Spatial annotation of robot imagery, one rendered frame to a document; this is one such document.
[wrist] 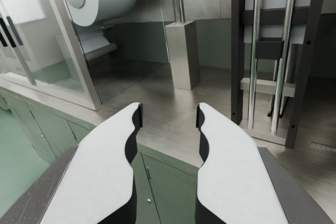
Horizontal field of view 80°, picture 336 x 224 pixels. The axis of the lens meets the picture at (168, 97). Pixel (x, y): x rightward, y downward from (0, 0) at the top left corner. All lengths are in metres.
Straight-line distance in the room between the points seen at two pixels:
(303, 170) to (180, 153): 0.29
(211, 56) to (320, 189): 0.75
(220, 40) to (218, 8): 0.14
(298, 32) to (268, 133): 0.26
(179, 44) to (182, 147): 0.41
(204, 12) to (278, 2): 0.57
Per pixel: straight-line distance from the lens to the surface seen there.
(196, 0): 1.05
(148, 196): 0.93
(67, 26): 0.80
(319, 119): 0.74
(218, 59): 1.07
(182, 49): 0.82
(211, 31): 1.04
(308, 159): 0.60
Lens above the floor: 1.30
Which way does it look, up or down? 28 degrees down
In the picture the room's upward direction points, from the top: 10 degrees counter-clockwise
